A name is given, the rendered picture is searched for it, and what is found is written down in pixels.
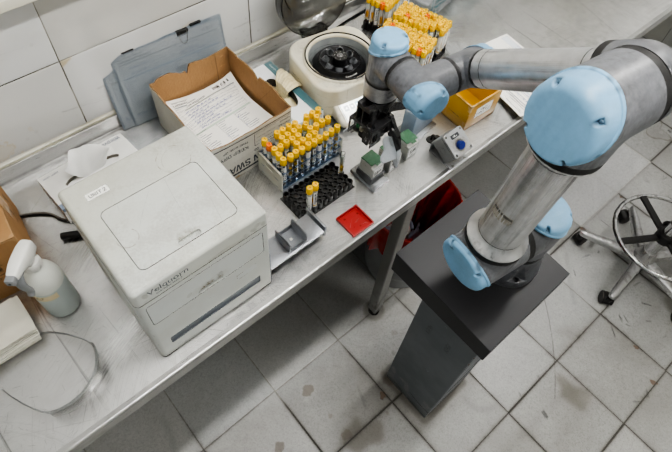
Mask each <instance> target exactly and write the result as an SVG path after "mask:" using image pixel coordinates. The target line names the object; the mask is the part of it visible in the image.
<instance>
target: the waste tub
mask: <svg viewBox="0 0 672 452"><path fill-rule="evenodd" d="M502 91H503V90H491V89H477V88H469V89H466V90H463V91H461V92H459V93H456V94H454V95H452V96H450V97H449V101H448V103H447V105H446V107H445V108H444V109H443V111H442V112H441V113H442V114H443V115H444V116H445V117H447V118H448V119H449V120H450V121H451V122H452V123H453V124H455V125H456V126H461V127H462V129H463V131H464V130H466V129H468V128H469V127H471V126H472V125H474V124H476V123H477V122H479V121H480V120H482V119H484V118H485V117H487V116H488V115H490V114H492V113H493V111H494V109H495V107H496V104H497V102H498V100H499V98H500V95H501V93H502Z"/></svg>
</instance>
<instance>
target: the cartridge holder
mask: <svg viewBox="0 0 672 452"><path fill-rule="evenodd" d="M359 167H360V163H359V164H357V165H356V166H354V167H353V168H352V169H351V170H350V172H351V173H352V174H353V175H354V176H356V177H357V178H358V179H359V180H360V181H361V182H362V183H364V184H365V185H366V186H367V187H368V188H369V189H370V190H372V191H373V192H374V193H375V192H376V191H377V190H379V189H380V188H381V187H383V186H384V185H385V184H387V183H388V182H389V179H388V178H387V177H386V176H385V175H384V172H385V170H382V172H380V173H379V174H378V175H376V176H375V177H374V178H372V179H371V178H370V177H369V176H368V175H367V174H366V173H364V172H363V171H362V170H361V169H360V168H359Z"/></svg>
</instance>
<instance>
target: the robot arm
mask: <svg viewBox="0 0 672 452"><path fill-rule="evenodd" d="M408 50H409V37H408V35H407V33H406V32H405V31H404V30H402V29H400V28H398V27H394V26H384V27H380V28H379V29H377V30H376V31H375V32H374V33H373V35H372V37H371V42H370V46H369V48H368V52H369V53H368V60H367V66H366V73H365V77H364V84H363V98H361V99H360V100H358V102H357V109H356V112H354V113H353V114H351V115H350V116H349V123H348V127H347V128H346V129H345V130H344V131H343V132H345V131H346V130H348V132H349V131H350V132H351V133H352V132H354V131H355V132H358V136H359V137H360V138H362V141H361V142H362V143H364V144H365V145H366V146H367V145H369V149H370V148H371V147H373V146H374V145H375V144H377V143H378V142H379V141H380V140H381V138H380V137H382V136H383V135H384V134H385V133H387V132H388V131H389V132H388V136H385V137H384V138H383V141H382V144H383V147H384V150H383V152H382V154H381V156H380V161H381V163H383V164H384V163H387V162H389V161H392V162H393V165H394V168H396V167H397V166H398V163H399V159H400V152H401V134H400V131H399V129H398V127H397V124H396V120H395V118H394V115H393V114H392V113H391V112H393V111H398V110H404V109H407V110H409V111H410V112H411V113H412V114H413V115H414V116H416V117H417V118H418V119H420V120H430V119H432V118H434V117H435V116H436V115H437V114H438V113H441V112H442V111H443V109H444V108H445V107H446V105H447V103H448V101H449V97H450V96H452V95H454V94H456V93H459V92H461V91H463V90H466V89H469V88H477V89H491V90H504V91H517V92H530V93H532V94H531V95H530V97H529V99H528V101H527V103H526V106H525V109H524V115H523V120H524V121H525V122H526V123H527V125H526V126H525V127H524V131H525V135H526V140H527V144H528V145H527V147H526V148H525V150H524V151H523V153H522V154H521V156H520V158H519V159H518V161H517V162H516V164H515V165H514V167H513V168H512V170H511V171H510V173H509V174H508V176H507V177H506V179H505V180H504V182H503V183H502V185H501V186H500V188H499V189H498V191H497V193H496V194H495V196H494V197H493V199H492V200H491V202H490V203H489V205H488V206H487V207H486V208H482V209H479V210H478V211H476V212H475V213H474V214H473V215H472V216H471V217H470V219H469V220H468V222H467V223H466V225H465V227H464V228H463V229H462V230H461V231H460V232H458V233H456V234H455V235H451V236H450V237H449V238H448V239H446V240H445V241H444V244H443V253H444V256H445V259H446V262H447V264H448V266H449V267H450V269H451V271H452V272H453V274H454V275H455V276H456V277H457V279H458V280H459V281H460V282H461V283H462V284H463V285H465V286H466V287H468V288H469V289H471V290H475V291H479V290H482V289H483V288H485V287H489V286H490V285H491V284H492V283H495V284H497V285H499V286H502V287H507V288H517V287H521V286H524V285H526V284H527V283H529V282H530V281H531V280H532V279H533V278H534V277H535V276H536V275H537V273H538V271H539V269H540V266H541V261H542V257H543V256H544V255H545V254H546V253H547V252H548V251H549V250H550V249H551V248H552V247H553V246H554V245H555V244H556V243H557V242H558V241H559V240H560V239H561V238H563V237H564V236H565V235H566V234H567V232H568V230H569V229H570V227H571V225H572V221H573V219H572V212H571V209H570V207H569V205H568V204H567V202H566V201H565V200H564V199H563V198H562V195H563V194H564V193H565V192H566V191H567V190H568V188H569V187H570V186H571V185H572V184H573V182H574V181H575V180H576V179H577V178H578V177H582V176H588V175H591V174H593V173H595V172H597V171H598V170H599V169H600V168H601V167H602V166H603V165H604V164H605V163H606V162H607V161H608V159H609V158H610V157H611V156H612V155H613V154H614V153H615V152H616V151H617V149H618V148H619V147H620V146H621V145H622V144H623V143H624V142H626V141H627V140H628V139H629V138H631V137H632V136H634V135H636V134H638V133H639V132H641V131H643V130H645V129H646V128H648V127H650V126H652V125H653V124H655V123H657V122H659V121H661V120H662V119H664V118H665V117H667V116H668V115H669V114H670V113H671V112H672V48H671V47H669V46H668V45H666V44H664V43H661V42H659V41H656V40H651V39H621V40H606V41H603V42H601V43H600V44H598V45H597V46H596V47H573V48H510V49H494V48H493V47H490V46H489V45H488V44H485V43H480V44H476V45H471V46H468V47H466V48H464V49H463V50H461V51H458V52H456V53H453V54H451V55H448V56H446V57H443V58H441V59H439V60H436V61H433V62H431V63H428V64H426V65H423V66H422V65H421V64H420V63H419V62H418V61H417V60H416V59H415V58H414V57H413V56H412V55H411V54H410V53H409V52H408ZM352 119H353V121H352V123H351V120H352ZM350 123H351V125H350Z"/></svg>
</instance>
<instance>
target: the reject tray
mask: <svg viewBox="0 0 672 452"><path fill-rule="evenodd" d="M336 221H337V222H338V223H339V224H340V225H341V226H342V227H343V228H344V229H345V230H346V231H347V232H348V233H349V234H350V235H351V236H352V237H353V238H355V237H356V236H357V235H359V234H360V233H361V232H363V231H364V230H366V229H367V228H368V227H370V226H371V225H372V224H374V221H373V220H372V219H371V218H370V217H369V216H368V215H367V214H366V213H365V212H364V211H363V210H362V209H361V208H360V207H359V206H358V205H357V204H355V205H354V206H353V207H351V208H350V209H348V210H347V211H345V212H344V213H342V214H341V215H340V216H338V217H337V218H336Z"/></svg>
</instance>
